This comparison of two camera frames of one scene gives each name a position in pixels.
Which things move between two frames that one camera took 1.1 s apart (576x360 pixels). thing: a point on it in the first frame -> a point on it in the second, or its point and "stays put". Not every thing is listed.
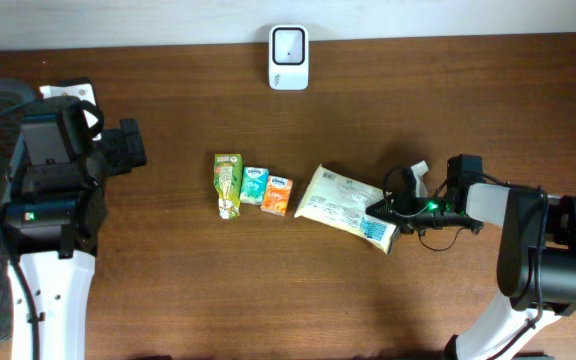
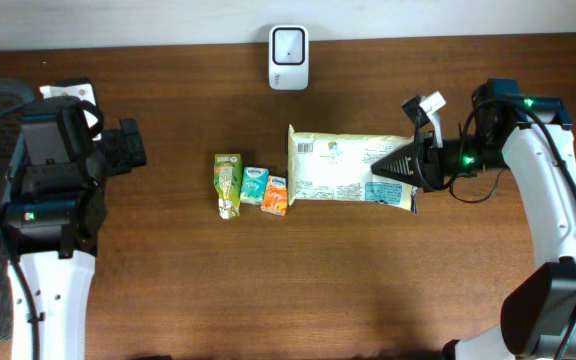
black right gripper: (406, 215) -> (424, 163)
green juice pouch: (227, 181) stays put
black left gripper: (131, 143) stays put
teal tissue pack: (254, 183) stays put
